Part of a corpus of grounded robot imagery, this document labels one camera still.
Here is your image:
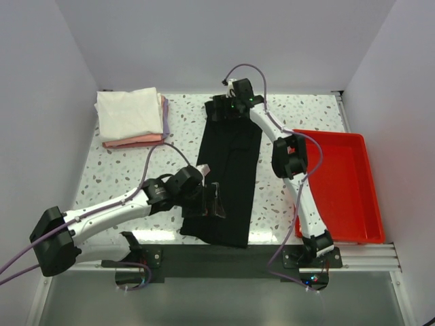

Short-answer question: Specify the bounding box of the white folded t shirt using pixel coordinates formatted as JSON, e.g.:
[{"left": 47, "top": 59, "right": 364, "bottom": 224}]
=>
[{"left": 94, "top": 87, "right": 163, "bottom": 142}]

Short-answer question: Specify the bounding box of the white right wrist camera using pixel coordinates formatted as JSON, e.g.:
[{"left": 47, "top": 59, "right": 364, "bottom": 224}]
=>
[{"left": 226, "top": 78, "right": 237, "bottom": 98}]

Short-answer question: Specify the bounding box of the purple folded t shirt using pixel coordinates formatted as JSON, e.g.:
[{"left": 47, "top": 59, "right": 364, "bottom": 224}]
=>
[{"left": 162, "top": 98, "right": 170, "bottom": 139}]

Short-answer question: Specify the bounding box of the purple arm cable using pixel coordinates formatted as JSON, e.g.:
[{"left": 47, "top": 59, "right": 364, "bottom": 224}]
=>
[
  {"left": 222, "top": 63, "right": 326, "bottom": 285},
  {"left": 0, "top": 142, "right": 198, "bottom": 291}
]

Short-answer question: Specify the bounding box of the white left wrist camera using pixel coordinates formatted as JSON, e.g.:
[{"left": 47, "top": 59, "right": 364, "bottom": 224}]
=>
[{"left": 196, "top": 164, "right": 211, "bottom": 177}]

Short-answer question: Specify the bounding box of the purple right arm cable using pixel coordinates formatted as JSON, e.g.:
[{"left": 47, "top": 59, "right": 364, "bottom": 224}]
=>
[{"left": 222, "top": 63, "right": 326, "bottom": 285}]

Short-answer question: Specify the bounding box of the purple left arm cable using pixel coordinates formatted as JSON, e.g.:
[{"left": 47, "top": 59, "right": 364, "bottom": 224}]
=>
[{"left": 0, "top": 142, "right": 198, "bottom": 291}]

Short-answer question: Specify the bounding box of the black t shirt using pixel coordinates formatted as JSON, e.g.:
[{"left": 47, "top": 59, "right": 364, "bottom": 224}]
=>
[{"left": 180, "top": 101, "right": 262, "bottom": 248}]

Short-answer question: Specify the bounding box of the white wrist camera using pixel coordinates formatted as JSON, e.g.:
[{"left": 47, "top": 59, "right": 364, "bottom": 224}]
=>
[
  {"left": 226, "top": 78, "right": 237, "bottom": 98},
  {"left": 196, "top": 164, "right": 211, "bottom": 177}
]

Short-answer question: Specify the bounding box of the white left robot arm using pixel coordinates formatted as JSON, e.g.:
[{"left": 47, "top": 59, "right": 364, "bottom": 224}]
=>
[{"left": 29, "top": 165, "right": 226, "bottom": 276}]

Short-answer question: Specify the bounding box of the red plastic bin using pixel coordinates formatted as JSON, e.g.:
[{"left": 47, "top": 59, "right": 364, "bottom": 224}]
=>
[{"left": 300, "top": 130, "right": 385, "bottom": 244}]

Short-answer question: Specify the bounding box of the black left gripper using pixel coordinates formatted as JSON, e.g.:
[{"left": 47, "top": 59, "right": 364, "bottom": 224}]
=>
[{"left": 176, "top": 182, "right": 224, "bottom": 219}]

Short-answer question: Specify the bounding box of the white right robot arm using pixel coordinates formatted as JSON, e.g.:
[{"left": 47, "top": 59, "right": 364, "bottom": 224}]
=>
[{"left": 211, "top": 78, "right": 334, "bottom": 267}]

